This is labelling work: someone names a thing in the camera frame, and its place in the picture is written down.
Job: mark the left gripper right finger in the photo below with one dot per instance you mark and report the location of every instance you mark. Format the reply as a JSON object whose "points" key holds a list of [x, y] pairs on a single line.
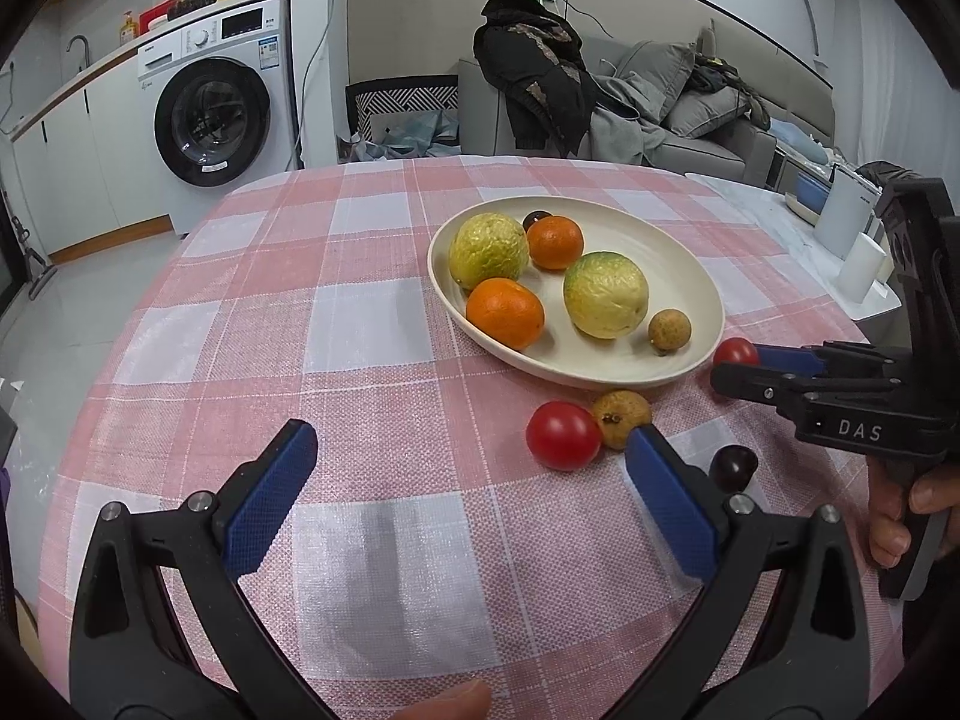
{"points": [[778, 627]]}

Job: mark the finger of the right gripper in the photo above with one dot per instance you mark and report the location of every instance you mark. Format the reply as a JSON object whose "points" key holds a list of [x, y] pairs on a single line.
{"points": [[835, 360], [759, 384]]}

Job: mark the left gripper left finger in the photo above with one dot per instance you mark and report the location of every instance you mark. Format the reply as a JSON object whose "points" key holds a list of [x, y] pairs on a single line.
{"points": [[161, 628]]}

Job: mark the red cherry tomato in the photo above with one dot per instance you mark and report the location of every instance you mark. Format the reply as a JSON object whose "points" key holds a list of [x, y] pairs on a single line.
{"points": [[736, 350]]}

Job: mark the dark cherry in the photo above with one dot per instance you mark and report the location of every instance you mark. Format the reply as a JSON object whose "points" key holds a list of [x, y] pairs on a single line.
{"points": [[732, 468], [534, 217]]}

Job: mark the brown longan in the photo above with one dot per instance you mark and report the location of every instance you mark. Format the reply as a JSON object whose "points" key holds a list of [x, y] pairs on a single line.
{"points": [[669, 330], [618, 413]]}

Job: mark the yellow-green guava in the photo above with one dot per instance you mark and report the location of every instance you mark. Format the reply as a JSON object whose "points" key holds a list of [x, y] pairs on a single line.
{"points": [[606, 295]]}

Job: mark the small orange tangerine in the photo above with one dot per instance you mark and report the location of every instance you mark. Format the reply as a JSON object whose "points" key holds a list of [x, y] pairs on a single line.
{"points": [[555, 242]]}

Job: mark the large orange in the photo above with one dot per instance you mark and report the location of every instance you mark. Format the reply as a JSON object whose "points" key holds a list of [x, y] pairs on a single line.
{"points": [[506, 311]]}

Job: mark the pale yellow guava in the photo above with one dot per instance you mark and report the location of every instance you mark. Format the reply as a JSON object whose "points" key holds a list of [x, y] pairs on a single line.
{"points": [[488, 245]]}

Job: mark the right hand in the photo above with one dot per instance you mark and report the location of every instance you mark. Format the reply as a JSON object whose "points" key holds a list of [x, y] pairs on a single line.
{"points": [[888, 536]]}

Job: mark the left hand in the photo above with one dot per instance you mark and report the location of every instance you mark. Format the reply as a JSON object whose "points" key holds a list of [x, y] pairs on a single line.
{"points": [[466, 701]]}

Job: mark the white cup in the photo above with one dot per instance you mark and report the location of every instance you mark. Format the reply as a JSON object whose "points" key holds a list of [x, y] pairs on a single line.
{"points": [[859, 270]]}

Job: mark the cream round plate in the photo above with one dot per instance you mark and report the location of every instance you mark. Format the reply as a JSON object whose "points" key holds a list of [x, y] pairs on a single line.
{"points": [[566, 356]]}

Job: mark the white marble coffee table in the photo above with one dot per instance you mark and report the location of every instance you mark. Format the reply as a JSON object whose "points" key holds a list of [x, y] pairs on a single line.
{"points": [[768, 210]]}

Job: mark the grey pillow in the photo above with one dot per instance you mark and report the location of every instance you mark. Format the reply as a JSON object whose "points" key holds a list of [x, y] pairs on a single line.
{"points": [[709, 112]]}

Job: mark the grey sofa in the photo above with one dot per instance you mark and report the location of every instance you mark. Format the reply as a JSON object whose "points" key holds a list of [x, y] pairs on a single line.
{"points": [[732, 149]]}

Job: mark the pink plaid tablecloth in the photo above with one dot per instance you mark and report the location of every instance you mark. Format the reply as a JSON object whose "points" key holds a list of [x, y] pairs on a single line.
{"points": [[428, 548]]}

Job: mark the black jacket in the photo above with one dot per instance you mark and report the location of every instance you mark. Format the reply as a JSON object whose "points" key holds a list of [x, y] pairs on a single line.
{"points": [[533, 57]]}

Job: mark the black patterned chair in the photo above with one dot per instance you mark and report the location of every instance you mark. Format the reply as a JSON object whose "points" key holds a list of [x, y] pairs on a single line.
{"points": [[403, 118]]}

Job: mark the white washing machine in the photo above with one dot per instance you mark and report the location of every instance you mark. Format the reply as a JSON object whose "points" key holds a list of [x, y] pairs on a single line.
{"points": [[221, 106]]}

